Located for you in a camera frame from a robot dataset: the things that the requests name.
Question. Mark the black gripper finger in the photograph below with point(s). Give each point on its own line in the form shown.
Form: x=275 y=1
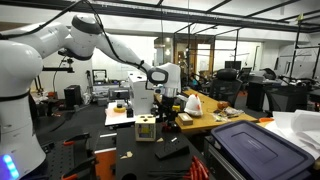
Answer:
x=172 y=121
x=164 y=121

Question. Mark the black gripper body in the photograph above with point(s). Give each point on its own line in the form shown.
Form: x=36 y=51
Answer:
x=168 y=106

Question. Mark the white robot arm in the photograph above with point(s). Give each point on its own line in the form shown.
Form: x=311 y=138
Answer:
x=20 y=66

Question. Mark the white dome shaped object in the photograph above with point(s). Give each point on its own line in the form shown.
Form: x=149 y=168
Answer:
x=193 y=105

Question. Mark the brown round object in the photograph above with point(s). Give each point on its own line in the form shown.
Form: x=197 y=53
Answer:
x=222 y=105

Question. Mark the small rectangular box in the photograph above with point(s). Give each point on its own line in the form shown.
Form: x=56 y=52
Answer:
x=185 y=119

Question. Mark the beige cardboard scrap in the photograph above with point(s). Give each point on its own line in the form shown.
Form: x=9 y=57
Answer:
x=160 y=140

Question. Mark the wooden shape sorter box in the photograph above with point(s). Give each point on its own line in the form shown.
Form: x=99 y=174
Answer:
x=145 y=128

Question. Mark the black wedge hex key stand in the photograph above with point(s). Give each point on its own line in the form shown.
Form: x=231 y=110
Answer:
x=171 y=148

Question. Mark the wooden desk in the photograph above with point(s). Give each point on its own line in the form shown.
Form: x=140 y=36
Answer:
x=206 y=120

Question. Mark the black joystick device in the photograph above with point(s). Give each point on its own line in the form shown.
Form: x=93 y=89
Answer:
x=130 y=112

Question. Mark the yellow tape roll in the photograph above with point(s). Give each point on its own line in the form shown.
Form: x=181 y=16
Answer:
x=119 y=109

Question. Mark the white flat board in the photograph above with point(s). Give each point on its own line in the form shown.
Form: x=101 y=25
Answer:
x=115 y=118

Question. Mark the grey equipment unit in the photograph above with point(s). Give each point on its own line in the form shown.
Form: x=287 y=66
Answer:
x=118 y=94

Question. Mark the grey metal rack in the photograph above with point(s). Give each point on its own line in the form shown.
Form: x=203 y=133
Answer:
x=216 y=156

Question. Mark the clear plastic bag clutter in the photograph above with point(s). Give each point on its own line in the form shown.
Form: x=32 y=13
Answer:
x=230 y=114

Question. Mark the black office chair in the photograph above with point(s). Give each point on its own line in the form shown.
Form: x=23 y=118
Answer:
x=286 y=98
x=225 y=86

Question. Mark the black 3D printer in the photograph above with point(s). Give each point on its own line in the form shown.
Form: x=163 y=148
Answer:
x=99 y=76

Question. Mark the black monitor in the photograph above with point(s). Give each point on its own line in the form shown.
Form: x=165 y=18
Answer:
x=232 y=65

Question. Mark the black cabinet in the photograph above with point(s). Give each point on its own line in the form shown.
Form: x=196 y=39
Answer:
x=258 y=95

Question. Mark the dark blue bin lid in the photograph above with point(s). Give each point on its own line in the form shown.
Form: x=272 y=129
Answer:
x=260 y=150

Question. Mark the black speaker box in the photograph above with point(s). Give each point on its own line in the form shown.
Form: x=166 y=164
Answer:
x=72 y=96

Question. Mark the black optical breadboard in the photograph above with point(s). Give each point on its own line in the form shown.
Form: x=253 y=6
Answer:
x=56 y=160

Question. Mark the white paper sheets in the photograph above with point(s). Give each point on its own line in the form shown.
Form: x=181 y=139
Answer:
x=296 y=130

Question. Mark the black metal cage frame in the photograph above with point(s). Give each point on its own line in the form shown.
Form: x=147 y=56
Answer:
x=213 y=20

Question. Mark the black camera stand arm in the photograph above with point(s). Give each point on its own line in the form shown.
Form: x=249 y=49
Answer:
x=56 y=69

